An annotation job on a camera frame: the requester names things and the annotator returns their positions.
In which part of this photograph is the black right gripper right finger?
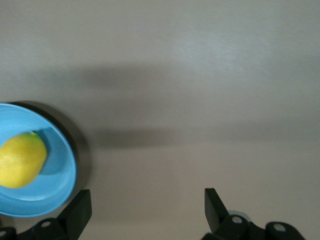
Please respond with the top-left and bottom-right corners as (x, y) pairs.
(201, 187), (268, 240)

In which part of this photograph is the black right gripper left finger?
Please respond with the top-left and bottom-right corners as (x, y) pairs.
(16, 189), (93, 240)

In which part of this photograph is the yellow lemon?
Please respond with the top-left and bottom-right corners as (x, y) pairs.
(0, 131), (48, 189)

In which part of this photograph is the blue round plate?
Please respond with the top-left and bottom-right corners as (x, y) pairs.
(0, 103), (77, 218)

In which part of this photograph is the brown table mat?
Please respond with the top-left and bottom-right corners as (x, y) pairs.
(0, 0), (320, 240)

